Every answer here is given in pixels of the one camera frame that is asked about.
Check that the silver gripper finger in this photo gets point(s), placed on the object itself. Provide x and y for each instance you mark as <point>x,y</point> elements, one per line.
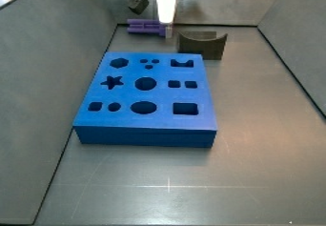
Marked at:
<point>169,30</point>

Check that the purple three prong object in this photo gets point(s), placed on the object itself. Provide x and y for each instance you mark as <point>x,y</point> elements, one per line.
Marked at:
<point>146,26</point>

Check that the blue foam shape block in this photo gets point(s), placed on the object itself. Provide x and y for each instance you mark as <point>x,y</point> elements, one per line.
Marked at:
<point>149,99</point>

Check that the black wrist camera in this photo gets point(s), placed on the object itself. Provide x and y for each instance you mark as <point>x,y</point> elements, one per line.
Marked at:
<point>138,5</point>

